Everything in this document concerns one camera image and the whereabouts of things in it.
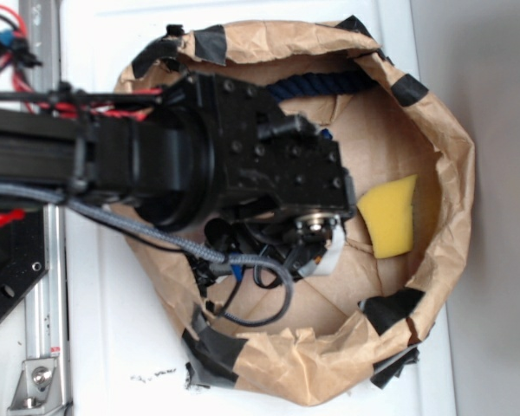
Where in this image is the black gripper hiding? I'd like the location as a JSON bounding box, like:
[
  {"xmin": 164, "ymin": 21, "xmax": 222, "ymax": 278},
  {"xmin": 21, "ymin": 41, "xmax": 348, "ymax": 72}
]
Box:
[{"xmin": 185, "ymin": 73, "xmax": 355, "ymax": 277}]

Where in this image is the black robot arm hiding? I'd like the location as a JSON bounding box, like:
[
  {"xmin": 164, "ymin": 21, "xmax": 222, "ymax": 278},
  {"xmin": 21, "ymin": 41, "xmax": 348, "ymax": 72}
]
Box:
[{"xmin": 0, "ymin": 73, "xmax": 355, "ymax": 249}]

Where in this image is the yellow sponge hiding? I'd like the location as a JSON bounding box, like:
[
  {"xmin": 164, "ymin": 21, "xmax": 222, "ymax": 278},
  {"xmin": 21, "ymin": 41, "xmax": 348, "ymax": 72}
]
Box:
[{"xmin": 357, "ymin": 174, "xmax": 418, "ymax": 259}]

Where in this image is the brown paper bag bin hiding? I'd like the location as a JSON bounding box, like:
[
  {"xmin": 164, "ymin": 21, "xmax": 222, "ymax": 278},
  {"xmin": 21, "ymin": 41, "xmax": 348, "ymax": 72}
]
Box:
[{"xmin": 116, "ymin": 17, "xmax": 475, "ymax": 406}]

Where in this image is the white tray board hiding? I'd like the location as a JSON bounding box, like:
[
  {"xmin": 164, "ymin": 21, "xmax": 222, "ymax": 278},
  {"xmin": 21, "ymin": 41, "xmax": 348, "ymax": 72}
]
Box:
[{"xmin": 60, "ymin": 1, "xmax": 456, "ymax": 415}]

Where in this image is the dark blue twisted rope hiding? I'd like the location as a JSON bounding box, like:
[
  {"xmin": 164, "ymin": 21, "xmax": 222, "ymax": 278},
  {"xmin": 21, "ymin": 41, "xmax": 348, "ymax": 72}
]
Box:
[{"xmin": 266, "ymin": 72, "xmax": 379, "ymax": 103}]

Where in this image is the grey braided cable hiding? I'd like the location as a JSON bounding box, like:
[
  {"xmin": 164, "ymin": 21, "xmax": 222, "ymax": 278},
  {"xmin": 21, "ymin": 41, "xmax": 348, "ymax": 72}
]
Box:
[{"xmin": 0, "ymin": 181, "xmax": 294, "ymax": 326}]

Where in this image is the aluminium extrusion rail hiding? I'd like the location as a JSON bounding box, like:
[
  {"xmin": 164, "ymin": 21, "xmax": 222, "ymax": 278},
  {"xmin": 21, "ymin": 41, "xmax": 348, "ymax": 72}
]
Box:
[{"xmin": 19, "ymin": 1, "xmax": 74, "ymax": 415}]

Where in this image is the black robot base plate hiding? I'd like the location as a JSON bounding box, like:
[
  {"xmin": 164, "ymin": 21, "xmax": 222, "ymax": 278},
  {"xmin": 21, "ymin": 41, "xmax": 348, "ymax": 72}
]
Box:
[{"xmin": 0, "ymin": 209, "xmax": 47, "ymax": 324}]

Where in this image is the red and black wire bundle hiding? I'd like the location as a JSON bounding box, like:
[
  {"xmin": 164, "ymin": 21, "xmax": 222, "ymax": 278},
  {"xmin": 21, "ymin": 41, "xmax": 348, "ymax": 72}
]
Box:
[{"xmin": 0, "ymin": 3, "xmax": 166, "ymax": 120}]

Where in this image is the metal corner bracket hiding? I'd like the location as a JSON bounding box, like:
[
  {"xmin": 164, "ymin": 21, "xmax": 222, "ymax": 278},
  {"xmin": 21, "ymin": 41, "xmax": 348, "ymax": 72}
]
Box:
[{"xmin": 7, "ymin": 358, "xmax": 62, "ymax": 415}]

